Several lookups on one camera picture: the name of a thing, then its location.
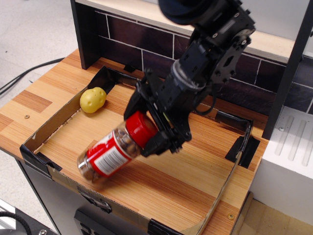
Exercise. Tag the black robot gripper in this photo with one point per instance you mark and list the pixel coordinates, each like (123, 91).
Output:
(169, 102)

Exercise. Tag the red-lidded clear spice bottle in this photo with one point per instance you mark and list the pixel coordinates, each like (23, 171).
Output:
(117, 148)

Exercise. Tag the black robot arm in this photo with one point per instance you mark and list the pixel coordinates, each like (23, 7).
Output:
(222, 31)

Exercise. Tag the cardboard fence with black tape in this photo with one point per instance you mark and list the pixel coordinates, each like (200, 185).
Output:
(181, 193)

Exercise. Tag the yellow toy potato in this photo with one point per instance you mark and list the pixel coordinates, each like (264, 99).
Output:
(92, 99)

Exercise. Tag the black equipment under table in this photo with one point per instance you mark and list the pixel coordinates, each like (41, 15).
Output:
(15, 222)

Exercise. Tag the white ribbed appliance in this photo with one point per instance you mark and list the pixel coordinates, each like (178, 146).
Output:
(284, 179)

